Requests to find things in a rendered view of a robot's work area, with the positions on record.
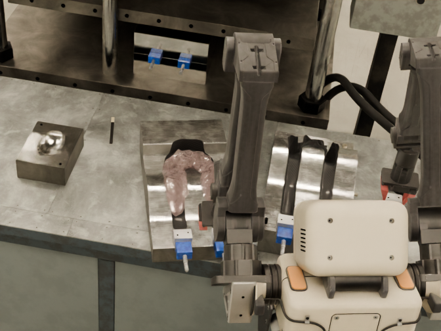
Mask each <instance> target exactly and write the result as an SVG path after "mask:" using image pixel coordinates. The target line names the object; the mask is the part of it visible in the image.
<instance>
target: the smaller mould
mask: <svg viewBox="0 0 441 331"><path fill-rule="evenodd" d="M83 146H84V138H83V129H82V128H78V127H70V126H66V125H58V124H54V123H47V122H42V121H37V123H36V125H35V127H34V128H33V130H32V132H31V133H30V136H29V137H28V139H27V141H26V143H25V144H24V146H23V148H22V150H21V151H20V153H19V155H18V157H17V159H16V170H17V177H18V178H23V179H29V180H34V181H41V182H45V183H52V184H57V185H64V186H66V183H67V181H68V179H69V177H70V174H71V172H72V170H73V168H74V165H75V163H76V161H77V159H78V158H79V155H80V153H81V151H82V149H83Z"/></svg>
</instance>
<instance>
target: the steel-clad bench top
mask: <svg viewBox="0 0 441 331"><path fill-rule="evenodd" d="M112 117H114V134H113V143H112V144H110V129H111V120H112ZM171 120H221V121H222V126H223V129H224V134H225V137H226V142H227V138H228V128H229V123H230V114H226V113H222V112H214V111H210V110H202V109H198V108H190V107H186V106H179V105H174V104H167V103H162V102H155V101H150V100H143V99H136V98H131V97H123V96H119V95H111V94H107V93H99V92H95V91H88V90H83V89H76V88H71V87H64V86H59V85H52V84H48V83H40V82H36V81H28V80H24V79H16V78H12V77H4V76H0V225H3V226H8V227H14V228H19V229H26V230H30V231H37V232H44V233H48V234H55V235H59V236H67V237H70V238H78V239H82V240H89V241H93V242H100V243H104V244H111V245H115V246H123V247H126V248H134V249H138V250H145V251H149V252H151V247H150V236H149V230H148V219H147V213H146V201H145V195H144V184H143V178H142V166H141V160H140V149H139V144H140V121H171ZM37 121H42V122H47V123H54V124H58V125H66V126H70V127H78V128H82V129H83V138H84V146H83V149H82V151H81V153H80V155H79V157H78V159H77V161H76V163H75V165H74V168H73V170H72V172H71V174H70V177H69V179H68V181H67V183H66V186H64V185H57V184H52V183H45V182H41V181H34V180H29V179H23V178H18V177H17V170H16V159H17V157H18V155H19V153H20V151H21V150H22V148H23V146H24V144H25V143H26V141H27V139H28V137H29V136H30V133H31V132H32V130H33V128H34V127H35V125H36V123H37ZM277 125H278V126H277ZM276 130H277V131H283V132H288V133H295V134H300V135H308V136H311V137H319V138H323V139H331V140H335V141H343V142H347V143H354V150H357V151H358V163H357V170H356V181H355V187H354V192H356V193H358V196H354V200H383V196H382V193H381V170H382V168H383V167H385V168H389V169H392V167H393V165H394V161H395V158H396V155H397V150H396V149H395V148H394V147H393V143H391V141H389V140H384V139H376V138H372V137H365V136H360V135H353V134H348V133H341V132H336V131H329V130H325V129H317V128H313V127H305V126H301V125H293V124H289V123H282V122H277V121H270V120H265V122H264V132H263V138H262V148H261V158H260V164H259V174H258V179H257V197H263V198H264V196H265V192H266V184H267V179H268V171H269V167H270V159H271V154H272V146H273V142H274V135H275V131H276Z"/></svg>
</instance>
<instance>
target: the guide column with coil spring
mask: <svg viewBox="0 0 441 331"><path fill-rule="evenodd" d="M117 41H118V0H102V72H103V73H104V74H106V75H109V76H112V75H115V74H117Z"/></svg>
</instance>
